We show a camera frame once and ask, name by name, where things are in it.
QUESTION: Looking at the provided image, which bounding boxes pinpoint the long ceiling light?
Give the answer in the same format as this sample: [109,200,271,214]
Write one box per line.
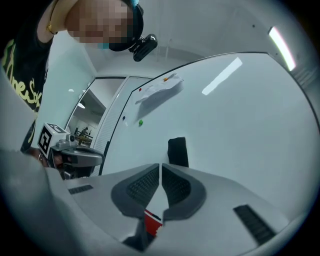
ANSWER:
[268,25,298,73]

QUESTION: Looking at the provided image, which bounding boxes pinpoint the glass partition with white blinds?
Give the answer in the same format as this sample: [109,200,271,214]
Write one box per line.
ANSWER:
[94,76,131,176]

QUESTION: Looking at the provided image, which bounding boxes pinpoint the black whiteboard eraser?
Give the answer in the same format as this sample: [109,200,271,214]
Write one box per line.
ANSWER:
[167,136,189,168]

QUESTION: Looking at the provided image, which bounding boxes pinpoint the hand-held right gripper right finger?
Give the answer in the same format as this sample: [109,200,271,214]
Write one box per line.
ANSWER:
[154,163,293,256]

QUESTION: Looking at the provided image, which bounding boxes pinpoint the black head-mounted camera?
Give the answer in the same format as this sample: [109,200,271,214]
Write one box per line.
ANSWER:
[128,33,159,63]

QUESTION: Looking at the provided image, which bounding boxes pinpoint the person's head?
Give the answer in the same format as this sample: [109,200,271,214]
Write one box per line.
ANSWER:
[65,0,135,51]

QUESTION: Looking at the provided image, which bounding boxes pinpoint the crumpled white paper sheet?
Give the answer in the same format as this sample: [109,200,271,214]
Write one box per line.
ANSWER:
[134,72,185,106]

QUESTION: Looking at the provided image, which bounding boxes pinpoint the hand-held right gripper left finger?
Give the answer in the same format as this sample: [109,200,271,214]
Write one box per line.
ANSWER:
[62,163,161,253]

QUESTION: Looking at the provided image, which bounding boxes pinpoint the white whiteboard on black stand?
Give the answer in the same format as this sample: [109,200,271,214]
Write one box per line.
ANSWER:
[98,50,319,219]

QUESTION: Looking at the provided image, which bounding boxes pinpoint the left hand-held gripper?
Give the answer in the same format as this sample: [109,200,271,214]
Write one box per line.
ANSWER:
[36,122,106,181]

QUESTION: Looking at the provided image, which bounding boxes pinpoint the person's left hand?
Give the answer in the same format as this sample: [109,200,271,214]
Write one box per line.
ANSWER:
[50,152,65,169]

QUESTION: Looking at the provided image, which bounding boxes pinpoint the gold necklace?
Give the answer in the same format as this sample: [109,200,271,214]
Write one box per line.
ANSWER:
[45,0,60,36]

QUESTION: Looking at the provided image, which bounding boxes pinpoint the person's left forearm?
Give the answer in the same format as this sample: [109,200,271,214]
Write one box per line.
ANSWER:
[23,146,45,163]

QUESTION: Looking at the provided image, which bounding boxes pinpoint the person's black printed t-shirt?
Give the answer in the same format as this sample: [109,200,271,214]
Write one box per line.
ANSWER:
[0,0,55,154]

